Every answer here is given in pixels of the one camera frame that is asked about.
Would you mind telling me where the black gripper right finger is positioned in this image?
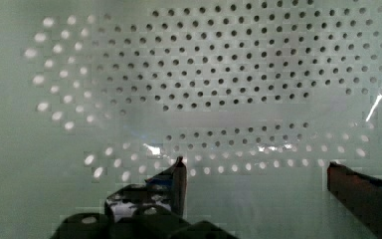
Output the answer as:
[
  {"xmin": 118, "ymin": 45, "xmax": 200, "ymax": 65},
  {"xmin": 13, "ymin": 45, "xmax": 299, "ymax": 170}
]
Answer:
[{"xmin": 327, "ymin": 162, "xmax": 382, "ymax": 239}]

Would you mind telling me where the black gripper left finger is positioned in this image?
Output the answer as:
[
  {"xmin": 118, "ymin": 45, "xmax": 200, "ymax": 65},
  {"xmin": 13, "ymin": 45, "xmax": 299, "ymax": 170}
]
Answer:
[{"xmin": 104, "ymin": 156, "xmax": 187, "ymax": 222}]

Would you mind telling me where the green plastic strainer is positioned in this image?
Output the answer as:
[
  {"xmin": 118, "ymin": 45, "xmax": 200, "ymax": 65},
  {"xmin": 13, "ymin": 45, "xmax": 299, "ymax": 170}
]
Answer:
[{"xmin": 0, "ymin": 0, "xmax": 382, "ymax": 239}]

